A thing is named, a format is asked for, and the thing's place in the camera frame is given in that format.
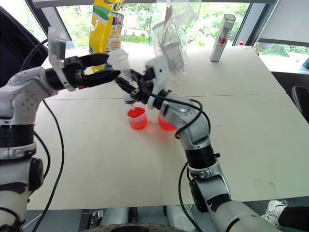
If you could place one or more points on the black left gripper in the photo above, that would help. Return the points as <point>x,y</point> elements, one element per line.
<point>73,72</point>

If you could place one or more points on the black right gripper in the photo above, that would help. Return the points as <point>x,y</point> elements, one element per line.
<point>144,90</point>

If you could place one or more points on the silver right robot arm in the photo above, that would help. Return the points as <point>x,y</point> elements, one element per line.
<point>200,137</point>

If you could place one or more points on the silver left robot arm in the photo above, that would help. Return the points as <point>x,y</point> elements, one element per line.
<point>21,96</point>

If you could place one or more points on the clear cup with red liquid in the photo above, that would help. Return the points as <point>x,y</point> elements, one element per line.
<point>165,125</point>
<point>137,120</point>

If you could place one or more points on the yellow plastic bag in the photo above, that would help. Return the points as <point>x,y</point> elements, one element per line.
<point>102,26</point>

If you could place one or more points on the clear plastic bag with utensils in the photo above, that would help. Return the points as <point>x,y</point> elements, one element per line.
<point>172,36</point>

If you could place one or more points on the dark fabric backrest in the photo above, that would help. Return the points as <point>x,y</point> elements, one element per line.
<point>17,41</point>

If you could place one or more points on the white cylindrical bottle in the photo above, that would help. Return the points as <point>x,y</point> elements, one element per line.
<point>220,41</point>

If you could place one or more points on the small red object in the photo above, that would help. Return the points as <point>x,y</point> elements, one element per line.
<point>241,43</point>

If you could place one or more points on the grey rounded housing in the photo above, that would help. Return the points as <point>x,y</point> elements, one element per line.
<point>113,216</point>

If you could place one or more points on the black chair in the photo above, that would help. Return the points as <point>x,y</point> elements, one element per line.
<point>301,99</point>

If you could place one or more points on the white sneaker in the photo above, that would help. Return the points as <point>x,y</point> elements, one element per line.
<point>272,212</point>

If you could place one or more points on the person's dark trouser leg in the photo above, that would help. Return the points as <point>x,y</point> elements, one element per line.
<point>294,216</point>

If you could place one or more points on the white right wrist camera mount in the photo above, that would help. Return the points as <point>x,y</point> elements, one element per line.
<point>160,70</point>

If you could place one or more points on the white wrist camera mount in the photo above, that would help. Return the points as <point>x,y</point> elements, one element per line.
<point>57,63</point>
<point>160,70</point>

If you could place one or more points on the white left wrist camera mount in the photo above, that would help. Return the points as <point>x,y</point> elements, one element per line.
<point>57,63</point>

